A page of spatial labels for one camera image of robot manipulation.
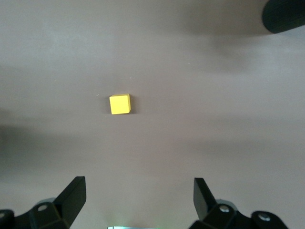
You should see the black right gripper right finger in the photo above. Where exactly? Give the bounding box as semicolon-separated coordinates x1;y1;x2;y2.
188;177;289;229

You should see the yellow wooden block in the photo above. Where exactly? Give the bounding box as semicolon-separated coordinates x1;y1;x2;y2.
109;93;132;115

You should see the black cylinder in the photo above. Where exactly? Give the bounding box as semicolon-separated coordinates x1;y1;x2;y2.
262;0;305;34

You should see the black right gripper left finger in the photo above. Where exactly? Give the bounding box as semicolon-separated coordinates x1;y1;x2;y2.
0;176;87;229

